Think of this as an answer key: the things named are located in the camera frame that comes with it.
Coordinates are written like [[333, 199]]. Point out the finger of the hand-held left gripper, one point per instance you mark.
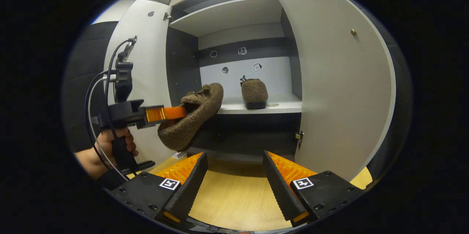
[[166, 113]]

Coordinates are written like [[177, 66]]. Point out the grey cabinet door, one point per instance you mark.
[[340, 98], [154, 65]]

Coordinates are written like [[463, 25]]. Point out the brown fuzzy shoe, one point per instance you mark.
[[190, 120], [254, 93]]

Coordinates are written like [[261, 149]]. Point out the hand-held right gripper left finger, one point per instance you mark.
[[188, 190]]

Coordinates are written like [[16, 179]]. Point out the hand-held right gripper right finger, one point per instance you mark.
[[280, 186]]

